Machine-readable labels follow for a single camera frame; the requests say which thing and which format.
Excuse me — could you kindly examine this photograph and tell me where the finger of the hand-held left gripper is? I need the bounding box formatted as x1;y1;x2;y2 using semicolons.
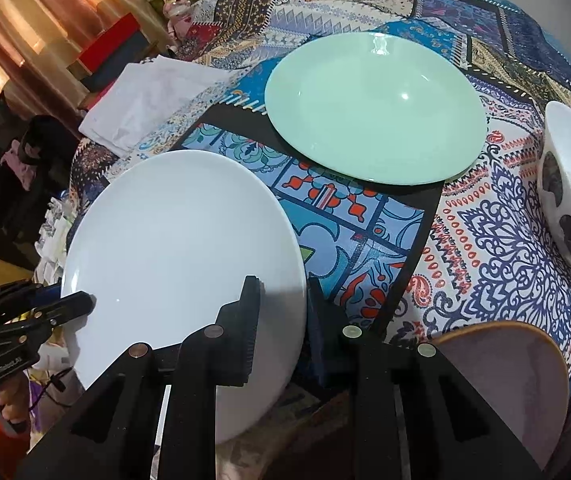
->
0;290;97;345
0;281;62;314

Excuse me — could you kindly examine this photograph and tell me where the pale green plate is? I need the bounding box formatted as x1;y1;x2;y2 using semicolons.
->
264;31;487;186

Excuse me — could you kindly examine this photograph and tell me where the tan bowl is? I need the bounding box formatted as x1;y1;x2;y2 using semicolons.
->
430;321;571;471

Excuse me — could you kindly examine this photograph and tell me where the white plate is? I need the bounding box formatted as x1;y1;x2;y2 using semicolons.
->
60;149;309;445

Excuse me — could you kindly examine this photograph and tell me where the pink bunny toy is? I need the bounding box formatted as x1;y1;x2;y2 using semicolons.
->
161;0;194;56

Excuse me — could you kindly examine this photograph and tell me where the red box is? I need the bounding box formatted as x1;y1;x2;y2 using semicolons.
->
78;14;141;68

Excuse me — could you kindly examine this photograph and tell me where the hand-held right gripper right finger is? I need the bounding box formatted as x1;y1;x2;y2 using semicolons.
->
307;276;549;480

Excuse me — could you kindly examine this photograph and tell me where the person's left hand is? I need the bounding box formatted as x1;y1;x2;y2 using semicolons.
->
0;377;32;436

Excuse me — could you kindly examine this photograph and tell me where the white folded cloth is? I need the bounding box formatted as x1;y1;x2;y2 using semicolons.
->
79;55;233;158

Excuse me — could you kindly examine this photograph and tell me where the patchwork printed blanket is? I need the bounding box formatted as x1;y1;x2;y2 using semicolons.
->
65;0;571;480

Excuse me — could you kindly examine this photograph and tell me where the orange curtain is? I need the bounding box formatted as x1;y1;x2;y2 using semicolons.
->
0;0;166;181

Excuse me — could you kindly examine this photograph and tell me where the white bowl with dark spots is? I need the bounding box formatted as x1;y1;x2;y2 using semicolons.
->
536;101;571;283

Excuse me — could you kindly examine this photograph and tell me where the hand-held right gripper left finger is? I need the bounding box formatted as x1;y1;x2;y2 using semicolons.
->
15;275;266;480

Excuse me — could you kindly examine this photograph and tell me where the black chair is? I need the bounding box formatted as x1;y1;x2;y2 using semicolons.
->
0;90;82;271

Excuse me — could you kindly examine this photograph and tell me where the pink cloth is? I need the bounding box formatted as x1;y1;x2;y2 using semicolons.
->
0;139;42;192

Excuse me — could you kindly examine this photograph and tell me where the dark blue box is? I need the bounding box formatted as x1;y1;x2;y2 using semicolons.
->
82;30;166;96

